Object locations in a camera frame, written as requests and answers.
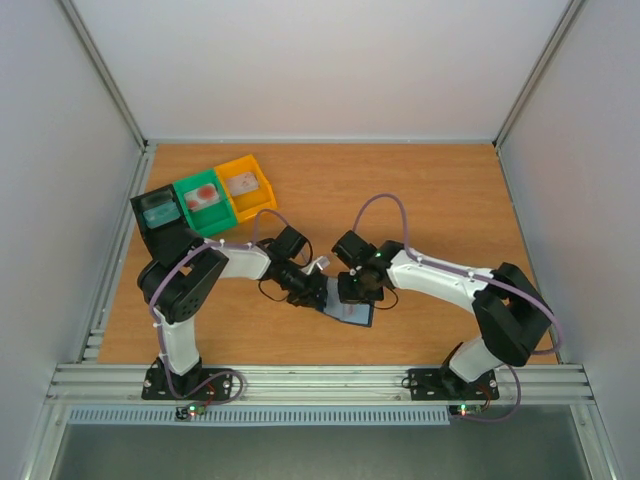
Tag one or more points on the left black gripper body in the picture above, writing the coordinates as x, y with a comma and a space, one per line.
302, 290

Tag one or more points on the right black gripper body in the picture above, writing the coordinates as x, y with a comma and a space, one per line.
347, 288

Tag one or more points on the blue card holder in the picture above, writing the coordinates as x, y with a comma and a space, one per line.
360, 315

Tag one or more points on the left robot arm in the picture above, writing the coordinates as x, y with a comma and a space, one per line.
175, 292

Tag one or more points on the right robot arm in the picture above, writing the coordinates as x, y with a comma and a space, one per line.
511, 315

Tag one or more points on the card in yellow bin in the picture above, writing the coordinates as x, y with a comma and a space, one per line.
242, 184

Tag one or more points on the red white card in bin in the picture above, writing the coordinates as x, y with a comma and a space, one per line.
202, 197

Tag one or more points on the teal card in black bin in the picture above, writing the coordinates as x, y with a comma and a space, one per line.
161, 215

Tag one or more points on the yellow plastic bin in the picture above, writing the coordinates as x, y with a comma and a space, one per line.
247, 206

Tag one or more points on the green plastic bin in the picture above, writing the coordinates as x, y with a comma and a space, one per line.
209, 221

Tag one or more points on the black plastic bin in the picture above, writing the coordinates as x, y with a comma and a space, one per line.
163, 226

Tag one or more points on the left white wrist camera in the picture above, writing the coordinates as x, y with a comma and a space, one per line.
318, 264

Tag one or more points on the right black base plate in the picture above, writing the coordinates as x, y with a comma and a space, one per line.
430, 384

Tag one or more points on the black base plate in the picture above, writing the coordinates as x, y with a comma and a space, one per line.
198, 384
430, 384

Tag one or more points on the grey slotted cable duct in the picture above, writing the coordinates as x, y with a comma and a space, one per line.
262, 416

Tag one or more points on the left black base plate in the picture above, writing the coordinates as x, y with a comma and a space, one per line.
198, 384

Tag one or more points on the aluminium front rail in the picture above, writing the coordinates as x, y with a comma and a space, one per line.
323, 385

